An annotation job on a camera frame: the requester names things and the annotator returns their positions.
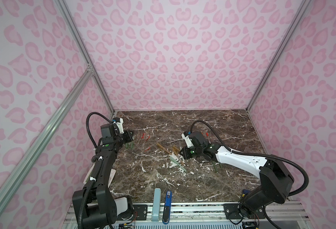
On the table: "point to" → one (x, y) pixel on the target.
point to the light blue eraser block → (156, 204)
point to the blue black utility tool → (166, 213)
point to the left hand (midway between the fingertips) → (133, 130)
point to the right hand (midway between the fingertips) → (181, 152)
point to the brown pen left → (163, 149)
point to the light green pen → (177, 163)
